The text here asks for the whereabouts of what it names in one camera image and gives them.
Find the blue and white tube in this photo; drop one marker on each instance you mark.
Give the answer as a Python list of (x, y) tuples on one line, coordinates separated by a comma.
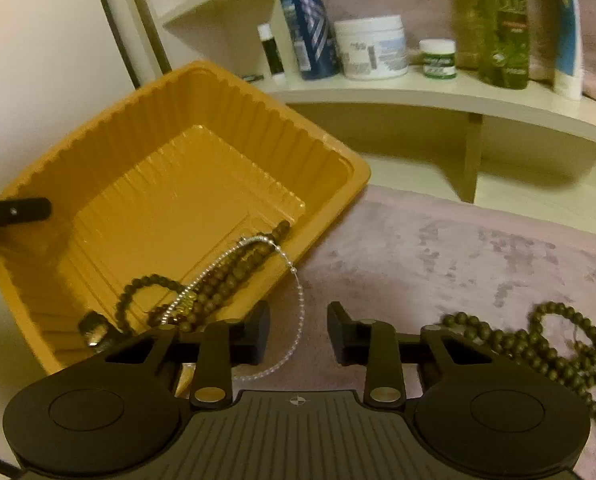
[(567, 35)]

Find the cream wooden shelf unit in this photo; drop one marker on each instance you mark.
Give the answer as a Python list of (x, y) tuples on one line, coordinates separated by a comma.
[(377, 92)]

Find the pink fleece blanket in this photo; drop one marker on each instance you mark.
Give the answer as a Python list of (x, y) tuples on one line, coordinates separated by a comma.
[(427, 260)]

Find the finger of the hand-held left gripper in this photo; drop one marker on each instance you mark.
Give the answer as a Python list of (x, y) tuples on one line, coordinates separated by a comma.
[(13, 212)]

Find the green oil spray bottle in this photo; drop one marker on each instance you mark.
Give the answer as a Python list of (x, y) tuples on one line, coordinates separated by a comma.
[(505, 25)]

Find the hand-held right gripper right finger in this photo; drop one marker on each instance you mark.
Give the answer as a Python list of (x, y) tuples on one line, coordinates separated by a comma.
[(339, 335)]

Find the blue spray bottle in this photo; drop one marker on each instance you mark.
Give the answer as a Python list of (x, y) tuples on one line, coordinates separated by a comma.
[(310, 25)]

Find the black watch with gold case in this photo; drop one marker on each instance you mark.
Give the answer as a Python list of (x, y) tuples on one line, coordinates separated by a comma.
[(95, 330)]

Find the yellow plastic tray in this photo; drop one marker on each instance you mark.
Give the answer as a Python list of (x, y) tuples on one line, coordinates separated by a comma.
[(178, 170)]

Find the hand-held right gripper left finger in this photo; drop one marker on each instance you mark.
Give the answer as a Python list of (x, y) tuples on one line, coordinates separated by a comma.
[(258, 335)]

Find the large white cream jar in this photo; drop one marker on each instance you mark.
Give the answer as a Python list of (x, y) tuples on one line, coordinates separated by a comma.
[(372, 47)]

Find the small green label jar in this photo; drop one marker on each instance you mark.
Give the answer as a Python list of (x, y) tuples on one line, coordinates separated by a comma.
[(437, 60)]

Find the white and black lip balm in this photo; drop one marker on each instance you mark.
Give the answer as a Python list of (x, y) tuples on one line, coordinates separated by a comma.
[(272, 50)]

